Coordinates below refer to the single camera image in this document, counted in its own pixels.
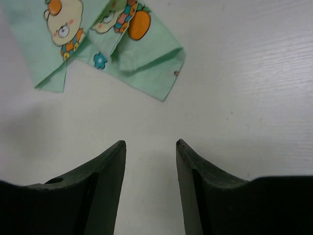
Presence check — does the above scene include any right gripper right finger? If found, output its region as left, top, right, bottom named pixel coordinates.
left=176, top=140, right=313, bottom=235

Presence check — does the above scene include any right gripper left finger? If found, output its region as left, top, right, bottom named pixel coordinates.
left=0, top=141, right=126, bottom=235

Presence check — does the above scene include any green cartoon print cloth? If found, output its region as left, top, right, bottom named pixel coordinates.
left=0, top=0, right=186, bottom=101

